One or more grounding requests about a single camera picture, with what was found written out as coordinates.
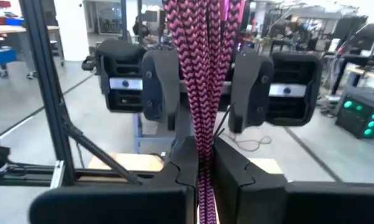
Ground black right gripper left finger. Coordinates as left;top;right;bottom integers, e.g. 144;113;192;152
28;135;200;224

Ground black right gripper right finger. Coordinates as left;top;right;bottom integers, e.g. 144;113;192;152
213;138;374;224

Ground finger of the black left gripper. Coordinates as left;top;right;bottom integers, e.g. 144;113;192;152
141;49;182;131
228;51;274;134

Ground red black braided cable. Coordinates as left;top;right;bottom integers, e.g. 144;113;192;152
161;0;246;224

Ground person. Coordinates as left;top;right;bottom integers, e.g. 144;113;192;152
131;15;152;44
279;24;301;47

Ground blue framed table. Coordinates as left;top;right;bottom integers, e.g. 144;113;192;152
132;111;177;155

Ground black box with indicator lights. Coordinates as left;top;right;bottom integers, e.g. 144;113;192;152
334;89;374;140

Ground wooden top desk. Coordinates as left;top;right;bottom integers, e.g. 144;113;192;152
329;52;374;97

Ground wooden workbench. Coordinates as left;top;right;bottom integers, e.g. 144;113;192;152
0;24;65;80

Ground blue storage crate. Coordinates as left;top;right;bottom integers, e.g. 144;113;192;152
0;46;19;67

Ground black computer monitor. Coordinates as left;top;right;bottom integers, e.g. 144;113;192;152
348;22;374;58

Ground black aluminium frame post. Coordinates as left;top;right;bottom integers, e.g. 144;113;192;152
18;0;77;187

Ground black diagonal frame brace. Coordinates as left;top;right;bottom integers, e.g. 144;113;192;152
60;121;143;186

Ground silver corner bracket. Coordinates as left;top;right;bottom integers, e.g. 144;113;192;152
49;159;65;190

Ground black outrigger frame beam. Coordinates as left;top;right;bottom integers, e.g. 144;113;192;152
0;161;55;187

